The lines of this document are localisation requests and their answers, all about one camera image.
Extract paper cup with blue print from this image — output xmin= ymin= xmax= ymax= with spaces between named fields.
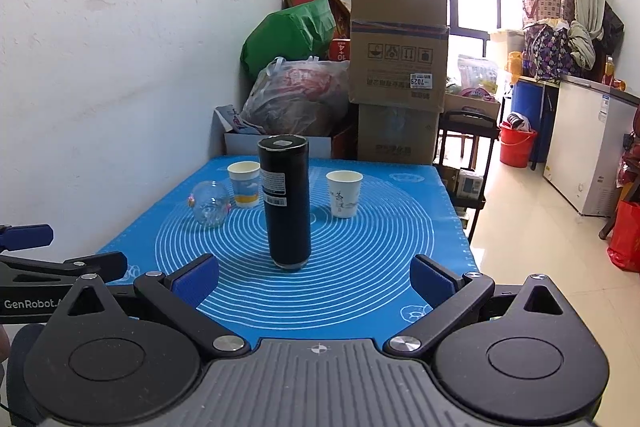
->
xmin=227 ymin=160 xmax=262 ymax=208

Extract red shopping bag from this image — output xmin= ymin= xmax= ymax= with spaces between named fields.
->
xmin=606 ymin=200 xmax=640 ymax=274

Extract clear glass cup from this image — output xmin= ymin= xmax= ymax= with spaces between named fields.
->
xmin=189 ymin=180 xmax=232 ymax=231

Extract blue barrel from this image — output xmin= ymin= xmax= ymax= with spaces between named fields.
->
xmin=510 ymin=78 xmax=545 ymax=131

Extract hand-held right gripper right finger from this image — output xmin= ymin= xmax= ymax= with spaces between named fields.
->
xmin=384 ymin=253 xmax=572 ymax=354

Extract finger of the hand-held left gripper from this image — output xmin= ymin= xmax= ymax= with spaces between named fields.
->
xmin=0 ymin=251 xmax=129 ymax=284
xmin=0 ymin=224 xmax=55 ymax=253

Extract small white box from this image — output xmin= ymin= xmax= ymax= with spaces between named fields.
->
xmin=456 ymin=168 xmax=486 ymax=201

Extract black trolley cart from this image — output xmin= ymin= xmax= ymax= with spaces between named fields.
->
xmin=433 ymin=106 xmax=502 ymax=244

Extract snack bag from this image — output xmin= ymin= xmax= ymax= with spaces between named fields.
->
xmin=456 ymin=54 xmax=501 ymax=96

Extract beige patterned bag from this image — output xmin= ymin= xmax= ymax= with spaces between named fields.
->
xmin=523 ymin=0 xmax=576 ymax=28

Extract green plastic bag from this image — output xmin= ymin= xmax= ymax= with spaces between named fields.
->
xmin=240 ymin=0 xmax=337 ymax=80

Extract white paper cup ink print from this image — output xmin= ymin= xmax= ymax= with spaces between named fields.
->
xmin=326 ymin=170 xmax=364 ymax=219

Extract large cardboard box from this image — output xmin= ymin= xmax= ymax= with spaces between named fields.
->
xmin=348 ymin=0 xmax=450 ymax=113

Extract clear plastic bag red contents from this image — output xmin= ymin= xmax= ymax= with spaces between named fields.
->
xmin=241 ymin=56 xmax=351 ymax=137

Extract red bucket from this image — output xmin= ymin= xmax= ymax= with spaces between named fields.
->
xmin=498 ymin=122 xmax=539 ymax=168

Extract white open box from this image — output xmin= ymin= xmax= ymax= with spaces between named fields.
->
xmin=215 ymin=106 xmax=334 ymax=160

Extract white chest freezer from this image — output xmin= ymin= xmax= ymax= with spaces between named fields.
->
xmin=543 ymin=73 xmax=640 ymax=217

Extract black tumbler cup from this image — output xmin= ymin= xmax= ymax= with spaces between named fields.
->
xmin=257 ymin=135 xmax=314 ymax=272

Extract blue silicone mat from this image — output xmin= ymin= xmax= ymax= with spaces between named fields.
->
xmin=95 ymin=156 xmax=482 ymax=349

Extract small cardboard box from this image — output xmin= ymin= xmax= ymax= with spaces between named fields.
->
xmin=356 ymin=102 xmax=441 ymax=166

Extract red carton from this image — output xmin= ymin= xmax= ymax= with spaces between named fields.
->
xmin=329 ymin=38 xmax=352 ymax=62

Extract dark bag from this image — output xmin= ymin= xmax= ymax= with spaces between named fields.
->
xmin=599 ymin=1 xmax=626 ymax=56

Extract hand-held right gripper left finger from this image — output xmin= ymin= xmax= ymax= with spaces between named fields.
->
xmin=64 ymin=253 xmax=251 ymax=354

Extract grey cloth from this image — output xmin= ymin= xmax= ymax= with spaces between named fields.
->
xmin=569 ymin=20 xmax=598 ymax=70

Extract purple patterned bag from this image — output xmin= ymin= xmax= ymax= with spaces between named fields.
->
xmin=522 ymin=21 xmax=576 ymax=81

